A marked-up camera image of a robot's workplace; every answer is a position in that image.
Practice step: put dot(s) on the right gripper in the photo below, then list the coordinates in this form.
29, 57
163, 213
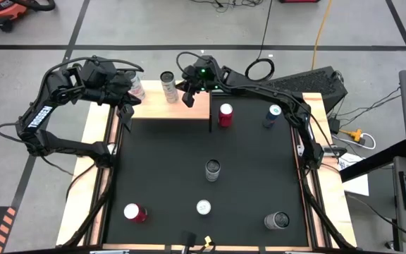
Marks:
203, 75

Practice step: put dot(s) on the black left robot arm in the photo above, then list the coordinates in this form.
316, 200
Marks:
41, 118

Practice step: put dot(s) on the silver Celsius can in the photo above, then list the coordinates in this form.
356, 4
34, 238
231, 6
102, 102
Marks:
276, 220

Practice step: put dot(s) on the black frame strut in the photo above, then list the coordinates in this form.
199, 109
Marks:
90, 211
324, 218

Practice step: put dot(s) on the Red Bull Sugarfree can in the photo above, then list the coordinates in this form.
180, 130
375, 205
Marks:
203, 207

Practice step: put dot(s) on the blue Red Bull can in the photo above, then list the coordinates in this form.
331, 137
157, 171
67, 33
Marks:
272, 114

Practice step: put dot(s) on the black computer tower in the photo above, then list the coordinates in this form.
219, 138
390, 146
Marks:
312, 84

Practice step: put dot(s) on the white paper sheet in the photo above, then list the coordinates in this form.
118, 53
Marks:
356, 183

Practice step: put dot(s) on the tall red Coca-Cola can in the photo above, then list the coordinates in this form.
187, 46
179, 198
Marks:
226, 115

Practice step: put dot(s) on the red box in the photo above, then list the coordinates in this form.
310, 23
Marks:
298, 1

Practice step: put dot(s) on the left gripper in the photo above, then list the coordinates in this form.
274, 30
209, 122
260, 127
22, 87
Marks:
101, 79

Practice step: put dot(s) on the Celsius Tropical Vibe can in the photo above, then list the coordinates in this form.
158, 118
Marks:
169, 88

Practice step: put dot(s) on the orange power splitter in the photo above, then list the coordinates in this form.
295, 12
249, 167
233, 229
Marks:
354, 134

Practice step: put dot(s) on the wooden shelf black frame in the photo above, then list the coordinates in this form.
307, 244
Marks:
160, 109

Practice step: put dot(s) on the black beam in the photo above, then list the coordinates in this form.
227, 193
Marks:
375, 160

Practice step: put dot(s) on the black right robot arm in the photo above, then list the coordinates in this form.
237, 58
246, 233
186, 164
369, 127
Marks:
277, 97

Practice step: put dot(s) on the black power adapter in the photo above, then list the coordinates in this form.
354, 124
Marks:
334, 125

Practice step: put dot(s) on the Celsius Peach Vibe can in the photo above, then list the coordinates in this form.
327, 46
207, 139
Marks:
136, 86

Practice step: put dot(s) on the black table mat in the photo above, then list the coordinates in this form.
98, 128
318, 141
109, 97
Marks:
160, 176

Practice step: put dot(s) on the short red soda can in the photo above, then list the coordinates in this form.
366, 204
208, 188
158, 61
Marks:
135, 212

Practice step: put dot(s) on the white Celsius can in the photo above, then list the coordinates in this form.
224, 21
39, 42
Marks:
212, 171

